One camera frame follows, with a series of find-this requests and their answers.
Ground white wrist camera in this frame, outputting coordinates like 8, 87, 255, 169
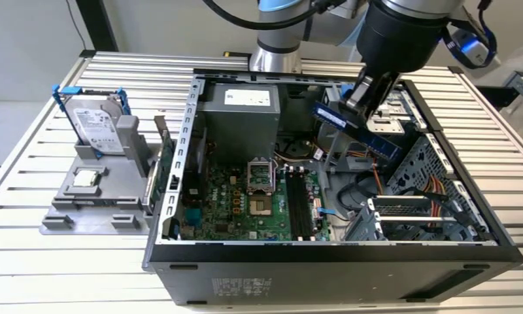
455, 27, 503, 70

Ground metal disk bay cage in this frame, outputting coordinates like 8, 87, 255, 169
346, 194, 476, 243

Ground RAM memory stick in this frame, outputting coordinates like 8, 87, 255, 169
311, 99, 406, 162

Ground silver hard disk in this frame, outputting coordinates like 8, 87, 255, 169
62, 96, 127, 154

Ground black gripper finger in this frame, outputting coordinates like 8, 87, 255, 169
335, 74, 378, 114
345, 70, 403, 134

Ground blue disk carrier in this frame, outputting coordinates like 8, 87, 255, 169
52, 84, 130, 161

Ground grey parts rack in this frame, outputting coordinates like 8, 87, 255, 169
38, 116, 166, 237

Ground green motherboard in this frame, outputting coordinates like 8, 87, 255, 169
181, 163, 333, 241

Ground orange yellow red wires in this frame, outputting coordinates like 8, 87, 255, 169
422, 175, 448, 230

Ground black PC case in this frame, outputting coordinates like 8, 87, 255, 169
141, 67, 523, 307

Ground metal socket cover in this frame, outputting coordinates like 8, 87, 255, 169
246, 156, 274, 194

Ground black metal post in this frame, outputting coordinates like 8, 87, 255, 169
76, 0, 119, 53

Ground silver CPU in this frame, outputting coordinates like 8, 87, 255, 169
72, 169, 100, 188

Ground black data cable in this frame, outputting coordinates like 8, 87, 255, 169
335, 172, 375, 217

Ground grey power supply unit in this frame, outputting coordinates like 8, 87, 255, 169
198, 81, 282, 166

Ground orange power wire bundle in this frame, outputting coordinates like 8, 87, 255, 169
346, 147, 386, 197

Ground thick black camera cable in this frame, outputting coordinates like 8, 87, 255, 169
199, 0, 350, 31

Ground CPU socket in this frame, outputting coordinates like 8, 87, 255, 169
249, 195, 274, 217

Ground blue camera cable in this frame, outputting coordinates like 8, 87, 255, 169
439, 0, 500, 70

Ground green graphics card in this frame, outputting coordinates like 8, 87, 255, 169
141, 113, 178, 218

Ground metal socket locking lever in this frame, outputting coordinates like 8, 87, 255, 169
269, 162, 279, 196

